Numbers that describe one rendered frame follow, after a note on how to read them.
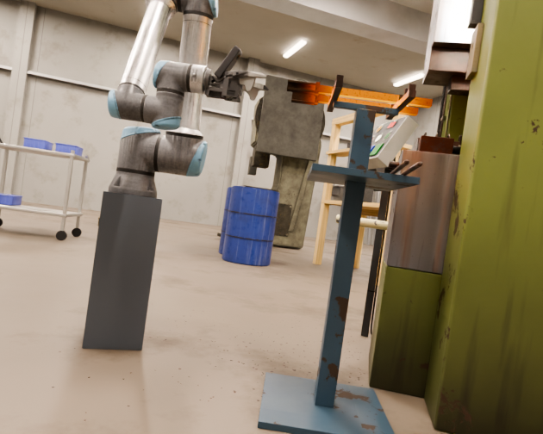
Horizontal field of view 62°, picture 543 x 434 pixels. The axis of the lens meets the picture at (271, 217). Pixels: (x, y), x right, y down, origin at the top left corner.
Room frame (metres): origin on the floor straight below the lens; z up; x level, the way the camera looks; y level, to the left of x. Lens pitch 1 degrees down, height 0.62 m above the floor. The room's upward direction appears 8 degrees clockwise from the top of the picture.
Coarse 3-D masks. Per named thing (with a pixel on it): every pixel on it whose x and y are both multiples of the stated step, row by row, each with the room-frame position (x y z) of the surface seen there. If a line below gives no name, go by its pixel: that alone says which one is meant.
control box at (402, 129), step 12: (396, 120) 2.45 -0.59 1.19; (408, 120) 2.35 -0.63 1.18; (384, 132) 2.48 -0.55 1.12; (396, 132) 2.34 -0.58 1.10; (408, 132) 2.35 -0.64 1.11; (372, 144) 2.52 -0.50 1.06; (384, 144) 2.35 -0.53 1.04; (396, 144) 2.34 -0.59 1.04; (372, 156) 2.38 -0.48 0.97; (384, 156) 2.32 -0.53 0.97; (372, 168) 2.49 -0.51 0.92
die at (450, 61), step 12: (432, 48) 1.85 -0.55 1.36; (444, 48) 1.84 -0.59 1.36; (456, 48) 1.83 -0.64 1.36; (432, 60) 1.85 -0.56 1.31; (444, 60) 1.84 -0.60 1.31; (456, 60) 1.83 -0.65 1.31; (432, 72) 1.88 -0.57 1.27; (444, 72) 1.86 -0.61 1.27; (456, 72) 1.84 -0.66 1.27; (432, 84) 2.03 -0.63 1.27; (444, 84) 2.01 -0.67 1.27
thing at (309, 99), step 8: (296, 96) 1.59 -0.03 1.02; (304, 96) 1.59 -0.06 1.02; (312, 96) 1.58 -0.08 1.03; (320, 96) 1.58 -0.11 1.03; (328, 96) 1.58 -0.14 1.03; (312, 104) 1.60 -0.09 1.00; (368, 104) 1.57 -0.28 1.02; (376, 104) 1.57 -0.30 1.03; (384, 104) 1.57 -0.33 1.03; (400, 112) 1.58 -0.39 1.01; (408, 112) 1.57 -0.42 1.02; (416, 112) 1.57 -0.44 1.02
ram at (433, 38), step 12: (444, 0) 1.80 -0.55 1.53; (456, 0) 1.79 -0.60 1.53; (468, 0) 1.78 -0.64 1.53; (432, 12) 2.08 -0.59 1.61; (444, 12) 1.80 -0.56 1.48; (456, 12) 1.79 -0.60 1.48; (468, 12) 1.78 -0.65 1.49; (432, 24) 1.98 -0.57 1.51; (444, 24) 1.80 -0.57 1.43; (456, 24) 1.79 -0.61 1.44; (432, 36) 1.90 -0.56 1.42; (444, 36) 1.80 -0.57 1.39; (456, 36) 1.79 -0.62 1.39; (468, 36) 1.78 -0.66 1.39; (468, 48) 1.82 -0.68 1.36
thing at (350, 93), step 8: (288, 80) 1.47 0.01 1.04; (288, 88) 1.47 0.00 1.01; (296, 88) 1.46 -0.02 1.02; (304, 88) 1.47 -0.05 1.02; (312, 88) 1.47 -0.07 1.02; (320, 88) 1.46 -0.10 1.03; (328, 88) 1.46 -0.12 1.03; (344, 88) 1.46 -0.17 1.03; (344, 96) 1.48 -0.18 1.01; (352, 96) 1.47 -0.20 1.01; (360, 96) 1.45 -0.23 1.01; (368, 96) 1.45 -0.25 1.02; (376, 96) 1.45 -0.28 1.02; (384, 96) 1.45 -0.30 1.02; (392, 96) 1.45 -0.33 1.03; (408, 104) 1.46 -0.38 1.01; (416, 104) 1.45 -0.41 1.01; (424, 104) 1.44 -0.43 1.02
